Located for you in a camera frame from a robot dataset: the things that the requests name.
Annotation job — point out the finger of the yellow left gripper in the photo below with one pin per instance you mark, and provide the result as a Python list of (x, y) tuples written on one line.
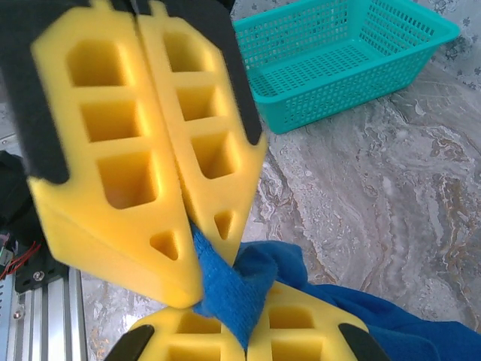
[(203, 195), (75, 225)]

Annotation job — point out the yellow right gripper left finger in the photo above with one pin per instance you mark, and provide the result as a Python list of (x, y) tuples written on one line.
[(158, 334)]

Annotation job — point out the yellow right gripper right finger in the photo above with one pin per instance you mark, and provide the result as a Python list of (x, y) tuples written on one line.
[(330, 331)]

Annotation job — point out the blue t-shirt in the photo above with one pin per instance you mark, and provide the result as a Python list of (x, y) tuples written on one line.
[(376, 319)]

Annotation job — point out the teal plastic basket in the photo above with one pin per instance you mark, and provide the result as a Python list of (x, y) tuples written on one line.
[(338, 101)]

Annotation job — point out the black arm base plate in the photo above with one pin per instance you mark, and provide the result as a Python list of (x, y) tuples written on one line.
[(52, 274)]

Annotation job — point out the aluminium cross rail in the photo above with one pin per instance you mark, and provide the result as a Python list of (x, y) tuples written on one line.
[(56, 323)]

